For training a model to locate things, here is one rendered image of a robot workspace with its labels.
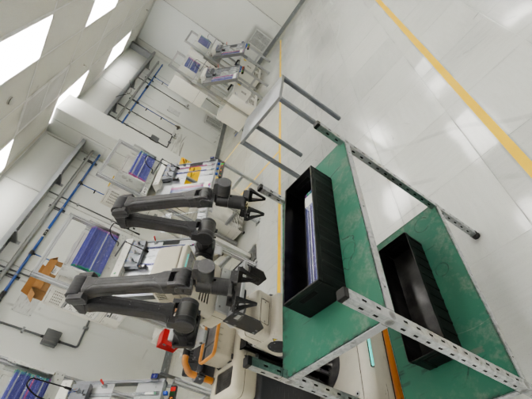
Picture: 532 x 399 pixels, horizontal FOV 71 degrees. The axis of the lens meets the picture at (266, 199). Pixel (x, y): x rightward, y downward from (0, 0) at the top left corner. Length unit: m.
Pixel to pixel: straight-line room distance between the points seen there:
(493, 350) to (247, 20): 9.62
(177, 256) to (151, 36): 9.68
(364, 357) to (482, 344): 0.65
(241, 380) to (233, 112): 6.49
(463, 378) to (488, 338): 0.17
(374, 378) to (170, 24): 9.83
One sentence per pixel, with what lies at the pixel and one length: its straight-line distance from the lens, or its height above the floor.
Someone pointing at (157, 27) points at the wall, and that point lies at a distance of 10.90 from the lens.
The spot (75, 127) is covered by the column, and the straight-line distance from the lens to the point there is 6.93.
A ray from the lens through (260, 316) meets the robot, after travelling 1.76.
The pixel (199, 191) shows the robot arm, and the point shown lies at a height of 1.37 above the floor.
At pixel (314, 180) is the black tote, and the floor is 1.05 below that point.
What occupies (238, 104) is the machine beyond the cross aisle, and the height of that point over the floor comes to 0.40.
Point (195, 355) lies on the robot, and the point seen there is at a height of 0.91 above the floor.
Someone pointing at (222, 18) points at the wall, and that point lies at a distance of 10.49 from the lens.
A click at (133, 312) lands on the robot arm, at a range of 1.47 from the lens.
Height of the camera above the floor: 1.67
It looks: 20 degrees down
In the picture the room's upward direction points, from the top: 60 degrees counter-clockwise
